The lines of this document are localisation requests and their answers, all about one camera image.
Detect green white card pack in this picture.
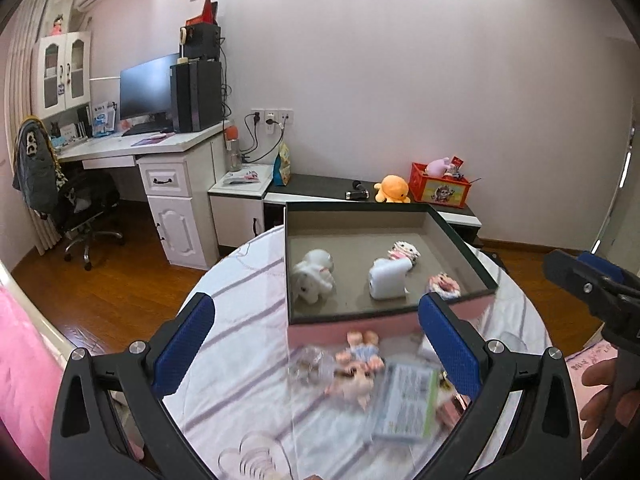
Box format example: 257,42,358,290
370,361,441,443

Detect black monitor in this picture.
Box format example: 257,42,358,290
119,53,180,122

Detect pink cardboard box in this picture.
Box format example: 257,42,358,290
284,202,500,348

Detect white elephant figurine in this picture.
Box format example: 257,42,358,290
292,249,337,305

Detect pink curly figurine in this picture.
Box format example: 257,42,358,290
426,272,462,301

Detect orange cap water bottle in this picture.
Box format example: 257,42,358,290
226,125,243,172

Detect orange octopus plush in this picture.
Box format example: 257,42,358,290
374,175,412,204

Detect person's right hand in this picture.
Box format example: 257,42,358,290
581,360,617,438

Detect pink case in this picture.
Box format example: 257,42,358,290
435,395,471,428

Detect black speaker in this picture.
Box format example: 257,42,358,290
179,24,222,61

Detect white wall cabinet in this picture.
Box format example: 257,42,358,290
31,31,93,121

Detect striped white quilt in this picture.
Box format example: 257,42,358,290
165,225,553,480

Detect pink printed quilt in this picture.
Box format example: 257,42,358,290
565,330,621,441

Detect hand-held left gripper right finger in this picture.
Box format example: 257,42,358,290
417,291,583,480

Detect black office chair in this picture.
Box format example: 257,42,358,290
50,170,126,272

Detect grey patterned jacket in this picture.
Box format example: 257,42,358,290
12,119,68,221

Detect blue yellow snack bag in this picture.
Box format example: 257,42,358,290
272,143,292,187

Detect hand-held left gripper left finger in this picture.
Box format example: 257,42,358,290
49,291,221,480

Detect red paper bag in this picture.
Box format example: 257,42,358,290
186,0,218,26

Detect red storage crate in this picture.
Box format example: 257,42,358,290
409,162,472,208

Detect pink pig figurine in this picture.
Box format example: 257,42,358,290
324,366,375,411

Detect black computer tower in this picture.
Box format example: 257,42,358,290
170,60,223,134

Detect white wall outlets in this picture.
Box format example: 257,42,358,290
250,108,293,136

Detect blue white box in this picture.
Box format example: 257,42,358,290
91,101,117,137

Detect clear plastic bag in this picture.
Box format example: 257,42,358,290
289,345,337,386

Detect low white black cabinet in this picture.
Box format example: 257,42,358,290
207,164,483,261

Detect white cube device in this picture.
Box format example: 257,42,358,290
368,258,412,301

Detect blue dress doll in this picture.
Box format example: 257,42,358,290
336,330,386,376

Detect beige curtain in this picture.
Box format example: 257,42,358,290
2,0,58,256

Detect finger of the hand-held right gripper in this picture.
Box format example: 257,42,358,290
579,251,640,286
544,249,640,331

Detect white desk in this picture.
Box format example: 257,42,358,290
55,120,233,268

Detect purple mouse pad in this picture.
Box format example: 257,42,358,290
131,133,176,147

